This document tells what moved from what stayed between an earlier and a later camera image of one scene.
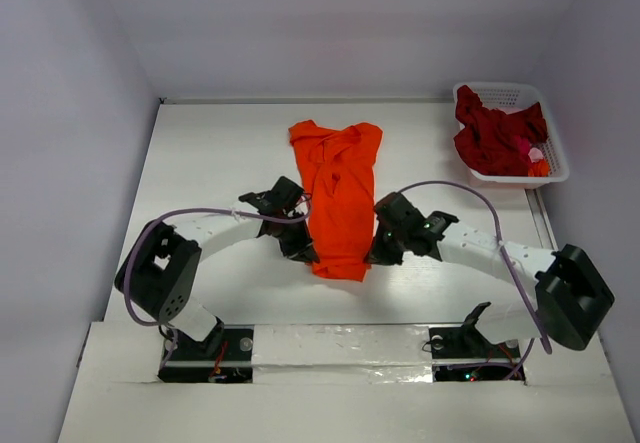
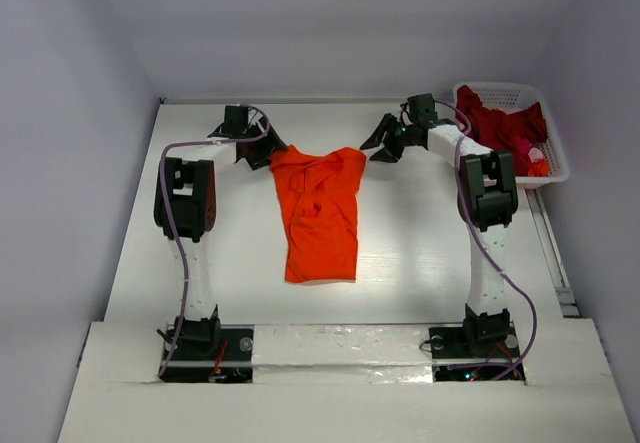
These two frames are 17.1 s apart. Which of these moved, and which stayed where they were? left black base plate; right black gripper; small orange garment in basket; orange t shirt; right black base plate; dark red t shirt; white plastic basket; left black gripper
Moved: right black gripper; left black gripper; orange t shirt
Stayed: white plastic basket; dark red t shirt; left black base plate; right black base plate; small orange garment in basket
